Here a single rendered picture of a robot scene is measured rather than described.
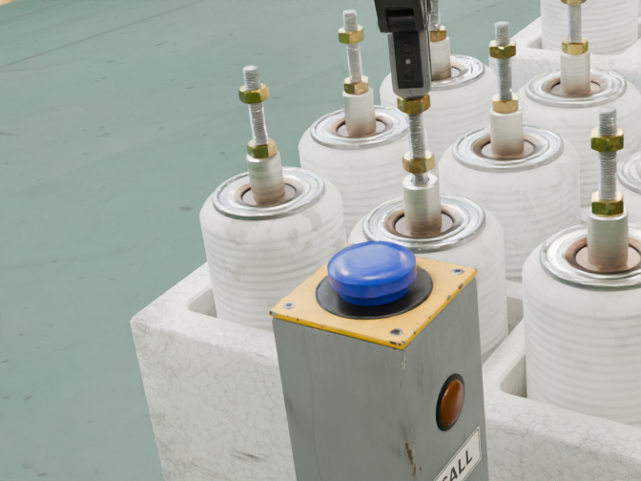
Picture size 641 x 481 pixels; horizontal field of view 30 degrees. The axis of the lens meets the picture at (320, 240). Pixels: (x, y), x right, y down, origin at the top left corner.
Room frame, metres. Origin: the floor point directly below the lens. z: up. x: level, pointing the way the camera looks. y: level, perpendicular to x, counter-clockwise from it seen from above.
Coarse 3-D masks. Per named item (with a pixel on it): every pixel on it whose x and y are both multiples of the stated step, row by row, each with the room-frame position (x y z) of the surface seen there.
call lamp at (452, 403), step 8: (456, 384) 0.45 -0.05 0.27; (448, 392) 0.45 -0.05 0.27; (456, 392) 0.45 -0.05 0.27; (464, 392) 0.46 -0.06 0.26; (448, 400) 0.44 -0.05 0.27; (456, 400) 0.45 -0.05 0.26; (464, 400) 0.46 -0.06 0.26; (448, 408) 0.44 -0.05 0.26; (456, 408) 0.45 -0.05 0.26; (448, 416) 0.44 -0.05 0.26; (456, 416) 0.45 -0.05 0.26; (448, 424) 0.44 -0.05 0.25
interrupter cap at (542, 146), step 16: (480, 128) 0.78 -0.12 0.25; (528, 128) 0.77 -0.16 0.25; (544, 128) 0.77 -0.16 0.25; (464, 144) 0.76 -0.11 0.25; (480, 144) 0.76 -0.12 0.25; (528, 144) 0.75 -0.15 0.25; (544, 144) 0.74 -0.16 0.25; (560, 144) 0.74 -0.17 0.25; (464, 160) 0.73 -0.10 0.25; (480, 160) 0.73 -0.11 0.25; (496, 160) 0.73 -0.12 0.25; (512, 160) 0.72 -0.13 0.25; (528, 160) 0.72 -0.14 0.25; (544, 160) 0.72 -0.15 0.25
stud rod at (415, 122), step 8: (408, 96) 0.65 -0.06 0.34; (416, 96) 0.65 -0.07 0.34; (408, 120) 0.65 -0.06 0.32; (416, 120) 0.65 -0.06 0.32; (408, 128) 0.65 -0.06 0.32; (416, 128) 0.65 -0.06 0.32; (408, 136) 0.65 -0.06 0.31; (416, 136) 0.65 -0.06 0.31; (416, 144) 0.65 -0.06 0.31; (424, 144) 0.65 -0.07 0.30; (416, 152) 0.65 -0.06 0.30; (424, 152) 0.65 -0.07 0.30; (416, 176) 0.65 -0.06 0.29; (424, 176) 0.65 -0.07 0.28
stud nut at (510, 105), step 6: (492, 96) 0.75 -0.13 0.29; (516, 96) 0.75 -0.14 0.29; (492, 102) 0.75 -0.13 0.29; (498, 102) 0.74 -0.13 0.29; (504, 102) 0.74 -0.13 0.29; (510, 102) 0.74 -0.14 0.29; (516, 102) 0.74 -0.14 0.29; (492, 108) 0.75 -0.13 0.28; (498, 108) 0.74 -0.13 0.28; (504, 108) 0.74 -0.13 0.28; (510, 108) 0.74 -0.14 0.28; (516, 108) 0.74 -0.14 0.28
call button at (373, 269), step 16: (336, 256) 0.48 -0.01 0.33; (352, 256) 0.48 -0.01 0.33; (368, 256) 0.47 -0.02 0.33; (384, 256) 0.47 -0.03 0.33; (400, 256) 0.47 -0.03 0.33; (336, 272) 0.46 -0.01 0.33; (352, 272) 0.46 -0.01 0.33; (368, 272) 0.46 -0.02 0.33; (384, 272) 0.46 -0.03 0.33; (400, 272) 0.46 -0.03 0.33; (416, 272) 0.47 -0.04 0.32; (336, 288) 0.46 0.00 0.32; (352, 288) 0.45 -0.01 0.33; (368, 288) 0.45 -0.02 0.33; (384, 288) 0.45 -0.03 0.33; (400, 288) 0.45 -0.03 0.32; (368, 304) 0.46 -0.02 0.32
